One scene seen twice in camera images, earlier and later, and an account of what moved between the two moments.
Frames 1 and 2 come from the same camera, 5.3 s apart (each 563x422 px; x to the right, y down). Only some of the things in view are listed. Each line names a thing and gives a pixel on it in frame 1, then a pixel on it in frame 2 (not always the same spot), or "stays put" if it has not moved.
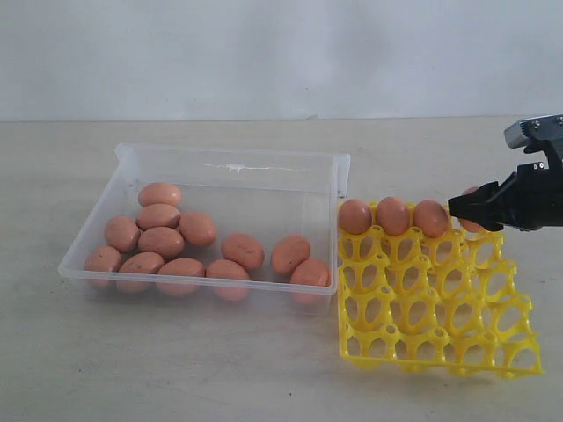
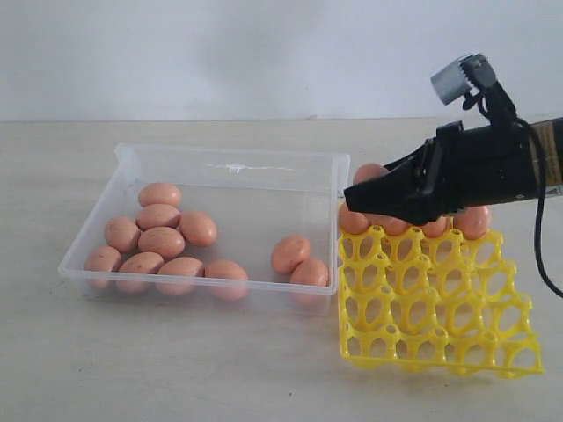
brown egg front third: [180, 276] stays put
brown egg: [159, 192] stays put
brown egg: [244, 250] → [367, 171]
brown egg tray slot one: [354, 216] stays put
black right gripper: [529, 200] → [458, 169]
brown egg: [289, 251] stays put
